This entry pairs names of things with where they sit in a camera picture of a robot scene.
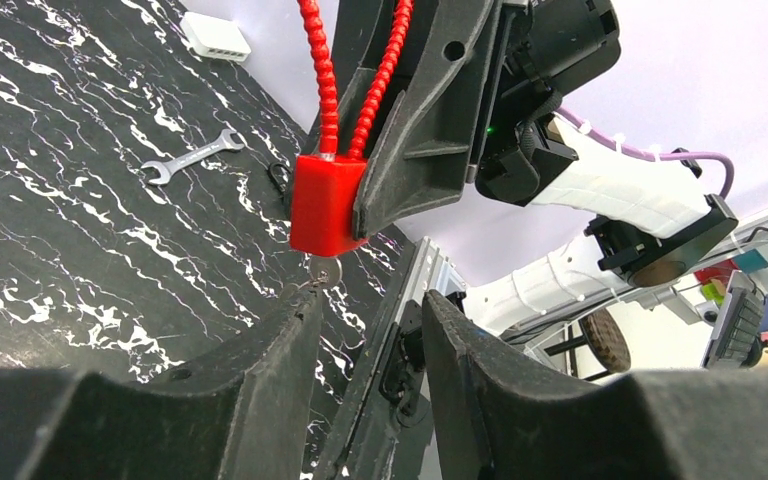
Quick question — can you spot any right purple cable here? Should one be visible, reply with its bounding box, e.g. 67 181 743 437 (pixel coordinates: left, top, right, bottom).
556 105 736 200

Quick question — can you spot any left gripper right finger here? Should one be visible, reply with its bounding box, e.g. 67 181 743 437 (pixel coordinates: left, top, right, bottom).
422 291 768 479

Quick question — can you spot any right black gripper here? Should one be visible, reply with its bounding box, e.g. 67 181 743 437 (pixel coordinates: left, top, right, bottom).
305 0 621 240

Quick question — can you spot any white small box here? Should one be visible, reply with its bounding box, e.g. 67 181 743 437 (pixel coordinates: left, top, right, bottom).
180 12 252 62

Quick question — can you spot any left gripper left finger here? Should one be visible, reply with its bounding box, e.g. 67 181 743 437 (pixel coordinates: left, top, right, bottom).
0 288 323 479

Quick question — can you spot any red cable lock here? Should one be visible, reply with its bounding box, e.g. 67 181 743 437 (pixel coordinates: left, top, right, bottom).
290 0 414 257

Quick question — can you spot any silver open-end wrench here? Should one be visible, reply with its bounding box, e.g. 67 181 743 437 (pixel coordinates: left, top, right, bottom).
139 128 245 186

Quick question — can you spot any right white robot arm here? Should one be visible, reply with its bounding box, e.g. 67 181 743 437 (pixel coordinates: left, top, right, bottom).
290 1 737 336

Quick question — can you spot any black keyboard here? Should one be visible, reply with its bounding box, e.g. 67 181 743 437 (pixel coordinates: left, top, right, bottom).
701 270 765 370

